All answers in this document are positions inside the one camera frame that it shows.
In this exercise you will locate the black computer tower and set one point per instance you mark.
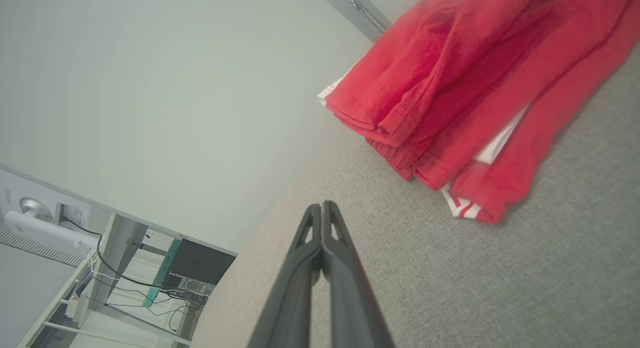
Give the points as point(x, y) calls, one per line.
point(202, 263)

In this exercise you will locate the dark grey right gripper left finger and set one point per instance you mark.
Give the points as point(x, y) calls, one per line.
point(290, 298)

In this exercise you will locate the teal box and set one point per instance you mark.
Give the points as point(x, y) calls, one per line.
point(160, 273)

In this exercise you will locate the white computer monitor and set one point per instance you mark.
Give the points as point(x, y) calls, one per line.
point(35, 213)

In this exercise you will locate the grey white desk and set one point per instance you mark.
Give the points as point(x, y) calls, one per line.
point(120, 238)

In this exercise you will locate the red Bulls jersey white sleeves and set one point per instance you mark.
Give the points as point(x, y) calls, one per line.
point(505, 188)

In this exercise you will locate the red Bulls shorts white stripes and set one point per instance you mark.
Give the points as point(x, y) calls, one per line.
point(400, 78)

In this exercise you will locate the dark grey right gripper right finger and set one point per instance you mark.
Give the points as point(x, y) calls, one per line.
point(350, 298)

